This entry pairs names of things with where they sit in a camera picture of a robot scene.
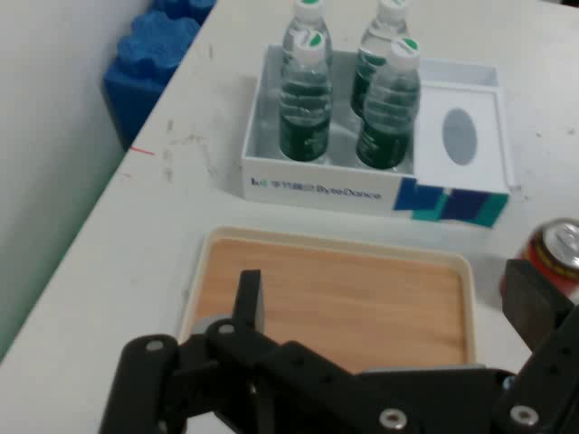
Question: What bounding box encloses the white printed cardboard box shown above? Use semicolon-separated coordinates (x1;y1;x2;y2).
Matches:
238;43;517;230

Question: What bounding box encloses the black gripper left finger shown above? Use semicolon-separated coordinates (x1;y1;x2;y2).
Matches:
99;269;391;434

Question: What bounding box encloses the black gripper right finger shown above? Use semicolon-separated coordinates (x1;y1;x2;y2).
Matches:
491;259;579;434

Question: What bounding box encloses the red drink can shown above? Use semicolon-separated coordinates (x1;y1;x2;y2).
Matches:
499;218;579;309

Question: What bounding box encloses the wooden tray with cream rim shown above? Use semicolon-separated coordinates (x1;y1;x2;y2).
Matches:
177;225;477;376

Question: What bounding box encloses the clear water bottle green label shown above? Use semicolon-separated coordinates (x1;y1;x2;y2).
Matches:
276;26;335;163
280;0;337;91
355;36;422;172
350;0;412;121

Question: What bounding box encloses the dark blue foam mat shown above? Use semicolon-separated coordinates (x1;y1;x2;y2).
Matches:
102;11;201;151
152;0;219;24

